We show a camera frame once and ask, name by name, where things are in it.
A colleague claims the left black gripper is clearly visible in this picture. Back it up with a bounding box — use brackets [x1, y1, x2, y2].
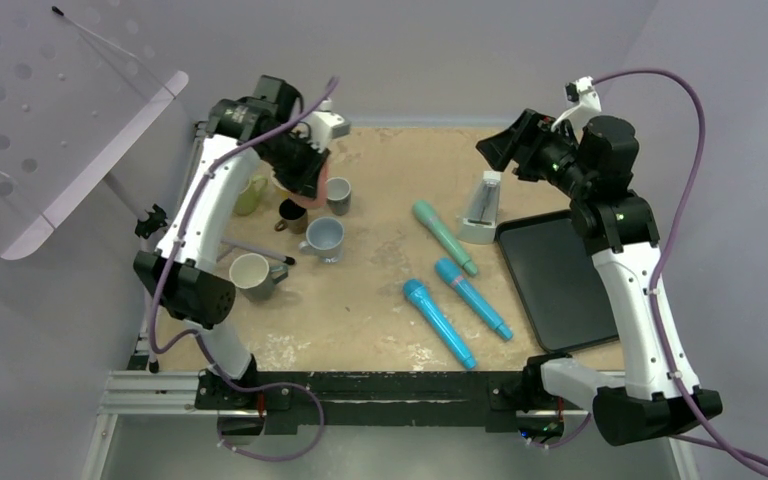
[263, 130, 331, 200]

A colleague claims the brown mug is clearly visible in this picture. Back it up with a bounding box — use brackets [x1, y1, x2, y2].
[274, 199, 308, 234]

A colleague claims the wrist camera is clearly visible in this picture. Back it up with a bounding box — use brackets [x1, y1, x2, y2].
[550, 76, 602, 132]
[303, 97, 351, 152]

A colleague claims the dark grey faceted mug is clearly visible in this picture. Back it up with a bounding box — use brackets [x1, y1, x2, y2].
[229, 253, 289, 303]

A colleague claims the light grey mug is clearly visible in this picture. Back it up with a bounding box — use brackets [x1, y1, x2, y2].
[298, 217, 345, 264]

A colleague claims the yellow cup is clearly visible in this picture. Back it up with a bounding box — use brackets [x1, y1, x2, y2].
[270, 173, 290, 199]

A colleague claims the blue microphone pink band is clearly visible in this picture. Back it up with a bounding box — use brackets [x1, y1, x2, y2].
[434, 258, 513, 341]

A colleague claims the aluminium frame rail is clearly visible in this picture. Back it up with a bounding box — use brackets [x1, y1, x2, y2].
[82, 370, 699, 479]

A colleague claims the black base bar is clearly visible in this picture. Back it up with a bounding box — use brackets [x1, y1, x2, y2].
[194, 371, 583, 441]

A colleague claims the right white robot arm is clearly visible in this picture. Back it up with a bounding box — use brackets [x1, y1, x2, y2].
[476, 109, 723, 446]

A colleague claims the dark blue-grey mug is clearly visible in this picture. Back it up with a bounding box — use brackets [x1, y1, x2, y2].
[326, 177, 352, 216]

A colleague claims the blue toy microphone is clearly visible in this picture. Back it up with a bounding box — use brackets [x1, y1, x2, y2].
[402, 278, 477, 370]

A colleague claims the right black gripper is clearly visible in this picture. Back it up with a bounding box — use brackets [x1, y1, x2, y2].
[477, 108, 595, 200]

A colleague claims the white music stand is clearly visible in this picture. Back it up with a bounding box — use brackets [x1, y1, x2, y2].
[0, 1, 264, 377]

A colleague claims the green toy microphone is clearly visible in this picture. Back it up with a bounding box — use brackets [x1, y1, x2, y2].
[412, 200, 478, 276]

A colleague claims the pink mug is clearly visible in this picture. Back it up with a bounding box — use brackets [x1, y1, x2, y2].
[288, 161, 331, 211]

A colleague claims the green cup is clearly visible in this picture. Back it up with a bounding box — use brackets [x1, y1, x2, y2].
[232, 175, 268, 216]

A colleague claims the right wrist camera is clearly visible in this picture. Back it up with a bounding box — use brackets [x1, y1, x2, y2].
[550, 76, 602, 132]

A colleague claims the black tray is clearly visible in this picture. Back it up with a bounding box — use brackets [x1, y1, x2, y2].
[495, 210, 619, 353]

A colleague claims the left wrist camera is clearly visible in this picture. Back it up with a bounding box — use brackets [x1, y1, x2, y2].
[303, 97, 351, 152]

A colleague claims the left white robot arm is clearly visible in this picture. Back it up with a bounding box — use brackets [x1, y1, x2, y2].
[133, 75, 347, 409]

